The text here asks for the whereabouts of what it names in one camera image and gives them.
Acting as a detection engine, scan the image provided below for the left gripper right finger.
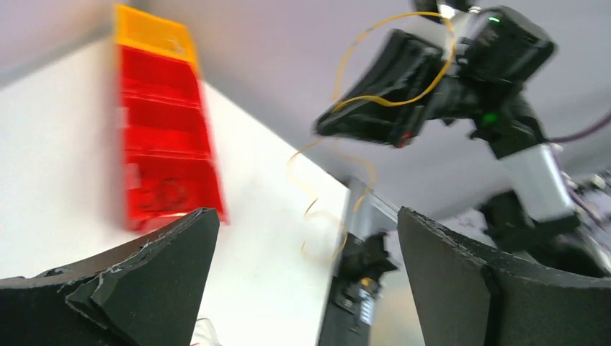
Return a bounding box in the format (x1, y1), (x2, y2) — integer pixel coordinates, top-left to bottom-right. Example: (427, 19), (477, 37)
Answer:
(398, 207), (610, 346)

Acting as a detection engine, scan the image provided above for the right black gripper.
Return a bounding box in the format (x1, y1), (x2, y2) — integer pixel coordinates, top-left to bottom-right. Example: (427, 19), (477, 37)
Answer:
(314, 29), (479, 147)

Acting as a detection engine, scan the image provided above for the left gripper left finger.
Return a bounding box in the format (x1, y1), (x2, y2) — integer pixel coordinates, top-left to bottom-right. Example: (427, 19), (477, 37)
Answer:
(1, 208), (220, 345)

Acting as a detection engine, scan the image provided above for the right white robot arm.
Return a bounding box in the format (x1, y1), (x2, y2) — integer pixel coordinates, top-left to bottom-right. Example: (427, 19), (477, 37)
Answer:
(314, 1), (610, 278)

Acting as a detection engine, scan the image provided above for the front red bin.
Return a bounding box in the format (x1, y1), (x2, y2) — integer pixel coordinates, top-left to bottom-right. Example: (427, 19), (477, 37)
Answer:
(123, 151), (229, 234)

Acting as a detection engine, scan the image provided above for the middle red bin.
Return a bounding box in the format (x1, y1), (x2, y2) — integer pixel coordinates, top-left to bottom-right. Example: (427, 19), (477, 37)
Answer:
(122, 95), (213, 158)

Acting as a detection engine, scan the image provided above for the red bin near yellow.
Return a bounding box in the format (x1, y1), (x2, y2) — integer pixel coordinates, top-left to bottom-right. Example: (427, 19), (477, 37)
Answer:
(120, 45), (201, 105)

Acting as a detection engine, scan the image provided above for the yellow plastic bin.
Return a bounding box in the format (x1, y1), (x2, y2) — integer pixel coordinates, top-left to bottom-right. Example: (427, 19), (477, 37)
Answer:
(115, 4), (199, 72)

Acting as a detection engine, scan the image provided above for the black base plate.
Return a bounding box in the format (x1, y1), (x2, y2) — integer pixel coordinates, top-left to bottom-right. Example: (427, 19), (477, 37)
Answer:
(316, 177), (400, 346)

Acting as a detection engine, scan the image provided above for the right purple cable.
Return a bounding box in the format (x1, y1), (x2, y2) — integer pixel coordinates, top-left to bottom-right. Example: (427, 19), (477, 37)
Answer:
(548, 110), (611, 145)

